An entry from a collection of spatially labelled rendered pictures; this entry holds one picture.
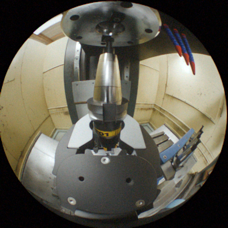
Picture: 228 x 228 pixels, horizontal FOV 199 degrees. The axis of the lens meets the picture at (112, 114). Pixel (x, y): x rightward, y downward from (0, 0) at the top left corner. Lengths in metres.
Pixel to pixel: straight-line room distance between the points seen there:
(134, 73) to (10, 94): 1.33
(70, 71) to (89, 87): 0.23
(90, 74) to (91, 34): 0.54
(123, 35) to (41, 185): 1.12
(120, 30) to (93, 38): 0.05
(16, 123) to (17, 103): 0.22
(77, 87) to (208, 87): 1.33
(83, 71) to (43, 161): 1.06
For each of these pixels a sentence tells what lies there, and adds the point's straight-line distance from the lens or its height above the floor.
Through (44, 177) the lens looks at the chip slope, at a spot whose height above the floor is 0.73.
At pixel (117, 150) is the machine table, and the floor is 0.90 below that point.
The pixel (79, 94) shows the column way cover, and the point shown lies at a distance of 0.56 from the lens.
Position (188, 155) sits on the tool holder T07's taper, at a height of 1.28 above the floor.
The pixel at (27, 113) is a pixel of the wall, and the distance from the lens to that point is 1.11.
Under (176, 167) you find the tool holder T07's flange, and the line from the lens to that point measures 0.27.
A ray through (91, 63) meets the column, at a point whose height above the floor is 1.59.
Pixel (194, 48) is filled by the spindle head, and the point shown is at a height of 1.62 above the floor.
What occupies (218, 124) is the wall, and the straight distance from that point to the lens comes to 1.05.
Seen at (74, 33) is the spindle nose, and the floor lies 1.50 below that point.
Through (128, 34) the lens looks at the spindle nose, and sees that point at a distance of 0.15.
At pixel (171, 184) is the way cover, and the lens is 0.94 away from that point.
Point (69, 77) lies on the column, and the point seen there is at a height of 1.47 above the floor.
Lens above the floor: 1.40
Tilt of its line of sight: 29 degrees down
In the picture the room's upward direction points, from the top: 2 degrees clockwise
